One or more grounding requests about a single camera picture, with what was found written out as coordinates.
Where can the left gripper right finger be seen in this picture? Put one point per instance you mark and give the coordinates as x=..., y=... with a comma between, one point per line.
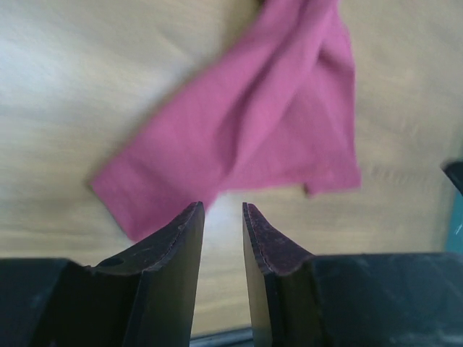
x=298, y=298

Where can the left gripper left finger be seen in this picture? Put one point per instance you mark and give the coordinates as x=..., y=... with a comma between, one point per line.
x=143, y=296

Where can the red tank top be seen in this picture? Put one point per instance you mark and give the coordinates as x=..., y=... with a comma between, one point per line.
x=276, y=109

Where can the clear teal plastic bin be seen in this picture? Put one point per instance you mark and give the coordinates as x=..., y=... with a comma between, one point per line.
x=453, y=171

